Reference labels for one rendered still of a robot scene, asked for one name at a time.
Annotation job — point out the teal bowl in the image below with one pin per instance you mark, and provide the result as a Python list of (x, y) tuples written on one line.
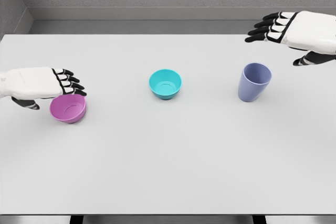
[(165, 83)]

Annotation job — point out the pink bowl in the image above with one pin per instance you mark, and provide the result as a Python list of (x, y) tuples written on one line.
[(68, 108)]

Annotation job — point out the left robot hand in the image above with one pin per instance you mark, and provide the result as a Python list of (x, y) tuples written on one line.
[(34, 82)]

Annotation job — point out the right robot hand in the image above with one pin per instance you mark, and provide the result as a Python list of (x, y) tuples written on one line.
[(307, 31)]

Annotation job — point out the lavender cup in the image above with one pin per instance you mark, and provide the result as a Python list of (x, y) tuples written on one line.
[(253, 82)]

